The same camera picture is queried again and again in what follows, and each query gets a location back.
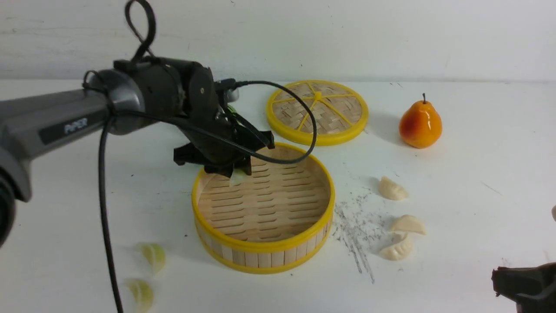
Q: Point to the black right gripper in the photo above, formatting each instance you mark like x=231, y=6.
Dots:
x=533, y=289

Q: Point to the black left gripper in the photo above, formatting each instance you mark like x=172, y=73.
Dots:
x=185, y=94

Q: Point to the green dumpling top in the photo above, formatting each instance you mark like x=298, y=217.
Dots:
x=237, y=177

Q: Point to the green dumpling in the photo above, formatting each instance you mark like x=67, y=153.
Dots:
x=142, y=295
x=154, y=255
x=237, y=177

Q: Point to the white dumpling bottom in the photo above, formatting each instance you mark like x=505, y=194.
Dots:
x=400, y=250

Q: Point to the white dumpling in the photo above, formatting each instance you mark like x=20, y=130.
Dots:
x=408, y=224
x=391, y=190
x=400, y=250

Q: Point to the green dumpling bottom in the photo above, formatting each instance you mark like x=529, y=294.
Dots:
x=142, y=295

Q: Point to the white dumpling top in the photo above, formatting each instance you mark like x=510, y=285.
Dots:
x=391, y=190

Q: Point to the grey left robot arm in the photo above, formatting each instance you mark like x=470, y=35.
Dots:
x=34, y=126

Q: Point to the bamboo steamer tray yellow rim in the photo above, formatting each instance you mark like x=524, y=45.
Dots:
x=273, y=221

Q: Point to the woven bamboo steamer lid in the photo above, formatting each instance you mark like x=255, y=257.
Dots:
x=341, y=114

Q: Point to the orange toy pear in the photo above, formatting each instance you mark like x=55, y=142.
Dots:
x=421, y=125

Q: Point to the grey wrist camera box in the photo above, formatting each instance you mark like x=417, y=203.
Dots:
x=231, y=95

